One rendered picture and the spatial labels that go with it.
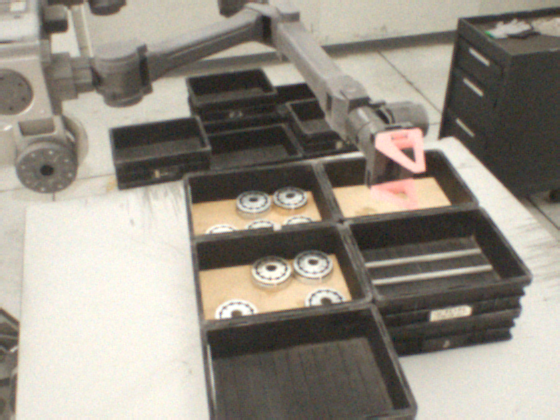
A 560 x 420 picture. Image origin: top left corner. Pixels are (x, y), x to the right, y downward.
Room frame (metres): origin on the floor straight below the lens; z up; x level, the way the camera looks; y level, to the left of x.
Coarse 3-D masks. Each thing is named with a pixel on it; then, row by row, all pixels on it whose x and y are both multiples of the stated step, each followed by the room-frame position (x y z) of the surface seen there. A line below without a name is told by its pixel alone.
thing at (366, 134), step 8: (368, 128) 0.84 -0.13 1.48; (376, 128) 0.79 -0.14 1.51; (384, 128) 0.80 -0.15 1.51; (392, 128) 0.80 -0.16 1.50; (400, 128) 0.80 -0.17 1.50; (408, 128) 0.80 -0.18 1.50; (360, 136) 0.84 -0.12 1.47; (368, 136) 0.83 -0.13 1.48; (360, 144) 0.83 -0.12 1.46; (368, 144) 0.81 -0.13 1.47; (368, 152) 0.79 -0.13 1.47; (392, 160) 0.79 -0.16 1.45; (392, 168) 0.80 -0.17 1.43; (368, 176) 0.79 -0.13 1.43; (376, 176) 0.79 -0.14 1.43; (384, 176) 0.80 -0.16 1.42; (392, 176) 0.80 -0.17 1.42; (368, 184) 0.79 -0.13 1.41; (376, 184) 0.79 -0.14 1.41
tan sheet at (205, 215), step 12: (192, 204) 1.52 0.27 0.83; (204, 204) 1.52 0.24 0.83; (216, 204) 1.52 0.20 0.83; (228, 204) 1.52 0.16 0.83; (312, 204) 1.52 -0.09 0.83; (204, 216) 1.46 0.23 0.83; (216, 216) 1.46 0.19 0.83; (228, 216) 1.46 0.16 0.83; (240, 216) 1.46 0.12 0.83; (276, 216) 1.46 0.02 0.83; (288, 216) 1.46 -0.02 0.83; (312, 216) 1.46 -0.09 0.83; (204, 228) 1.40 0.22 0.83; (240, 228) 1.40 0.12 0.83
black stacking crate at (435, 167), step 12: (432, 156) 1.66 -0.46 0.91; (324, 168) 1.59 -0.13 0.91; (336, 168) 1.60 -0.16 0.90; (348, 168) 1.61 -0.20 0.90; (360, 168) 1.61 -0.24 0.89; (432, 168) 1.66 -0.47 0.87; (444, 168) 1.60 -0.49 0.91; (336, 180) 1.60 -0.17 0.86; (348, 180) 1.61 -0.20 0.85; (360, 180) 1.62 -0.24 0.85; (444, 180) 1.58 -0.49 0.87; (456, 180) 1.52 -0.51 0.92; (444, 192) 1.57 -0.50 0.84; (456, 192) 1.50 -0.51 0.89; (336, 204) 1.40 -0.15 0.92
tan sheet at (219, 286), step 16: (208, 272) 1.22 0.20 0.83; (224, 272) 1.22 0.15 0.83; (240, 272) 1.22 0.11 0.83; (336, 272) 1.22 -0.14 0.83; (208, 288) 1.16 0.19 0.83; (224, 288) 1.16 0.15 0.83; (240, 288) 1.16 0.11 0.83; (256, 288) 1.16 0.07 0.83; (288, 288) 1.16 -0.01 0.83; (304, 288) 1.16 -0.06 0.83; (336, 288) 1.16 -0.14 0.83; (208, 304) 1.10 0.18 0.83; (256, 304) 1.10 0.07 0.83; (272, 304) 1.10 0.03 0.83; (288, 304) 1.10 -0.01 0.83; (304, 304) 1.10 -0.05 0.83
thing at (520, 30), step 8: (504, 24) 2.83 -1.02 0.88; (512, 24) 2.82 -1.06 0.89; (520, 24) 2.82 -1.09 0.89; (488, 32) 2.74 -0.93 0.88; (496, 32) 2.74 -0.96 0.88; (504, 32) 2.74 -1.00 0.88; (512, 32) 2.73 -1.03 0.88; (520, 32) 2.75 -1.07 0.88; (528, 32) 2.75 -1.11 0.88; (536, 32) 2.75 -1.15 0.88
